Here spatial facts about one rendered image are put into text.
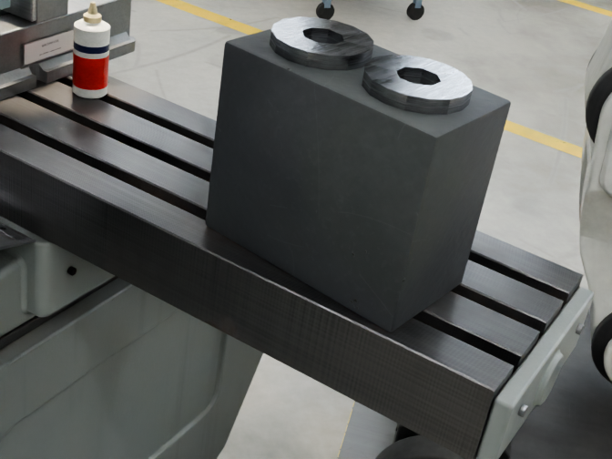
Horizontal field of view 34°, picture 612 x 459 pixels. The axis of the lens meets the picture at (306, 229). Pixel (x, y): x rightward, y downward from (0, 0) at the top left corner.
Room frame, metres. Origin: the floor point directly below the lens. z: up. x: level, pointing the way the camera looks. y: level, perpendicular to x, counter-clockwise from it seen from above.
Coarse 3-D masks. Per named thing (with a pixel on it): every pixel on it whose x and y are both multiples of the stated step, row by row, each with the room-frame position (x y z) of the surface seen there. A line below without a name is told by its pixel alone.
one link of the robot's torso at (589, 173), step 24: (600, 120) 1.12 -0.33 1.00; (600, 144) 1.11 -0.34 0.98; (600, 168) 1.11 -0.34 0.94; (600, 192) 1.11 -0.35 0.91; (600, 216) 1.13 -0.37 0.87; (600, 240) 1.15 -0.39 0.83; (600, 264) 1.15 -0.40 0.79; (600, 288) 1.14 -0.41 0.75; (600, 312) 1.14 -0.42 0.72; (600, 336) 1.13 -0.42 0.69; (600, 360) 1.12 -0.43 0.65
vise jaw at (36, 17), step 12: (12, 0) 1.06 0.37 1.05; (24, 0) 1.05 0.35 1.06; (36, 0) 1.06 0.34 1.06; (48, 0) 1.07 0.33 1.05; (60, 0) 1.09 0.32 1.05; (12, 12) 1.06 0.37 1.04; (24, 12) 1.05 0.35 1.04; (36, 12) 1.06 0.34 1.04; (48, 12) 1.07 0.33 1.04; (60, 12) 1.09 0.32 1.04
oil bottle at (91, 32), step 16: (96, 16) 1.04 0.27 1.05; (80, 32) 1.03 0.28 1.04; (96, 32) 1.03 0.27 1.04; (80, 48) 1.03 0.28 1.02; (96, 48) 1.03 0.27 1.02; (80, 64) 1.03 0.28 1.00; (96, 64) 1.03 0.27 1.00; (80, 80) 1.03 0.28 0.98; (96, 80) 1.03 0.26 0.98; (80, 96) 1.03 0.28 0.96; (96, 96) 1.03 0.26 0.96
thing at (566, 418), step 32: (576, 352) 1.25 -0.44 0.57; (576, 384) 1.17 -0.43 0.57; (608, 384) 1.18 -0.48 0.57; (544, 416) 1.08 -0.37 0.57; (576, 416) 1.10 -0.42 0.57; (608, 416) 1.11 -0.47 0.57; (512, 448) 1.01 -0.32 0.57; (544, 448) 1.02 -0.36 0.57; (576, 448) 1.03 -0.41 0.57; (608, 448) 1.04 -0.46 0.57
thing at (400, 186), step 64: (256, 64) 0.78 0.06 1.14; (320, 64) 0.77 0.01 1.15; (384, 64) 0.77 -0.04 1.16; (256, 128) 0.77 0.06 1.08; (320, 128) 0.74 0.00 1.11; (384, 128) 0.70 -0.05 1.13; (448, 128) 0.70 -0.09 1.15; (256, 192) 0.77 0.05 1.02; (320, 192) 0.73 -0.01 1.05; (384, 192) 0.70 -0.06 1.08; (448, 192) 0.71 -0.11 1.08; (320, 256) 0.72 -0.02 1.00; (384, 256) 0.69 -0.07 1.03; (448, 256) 0.74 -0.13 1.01; (384, 320) 0.68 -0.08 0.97
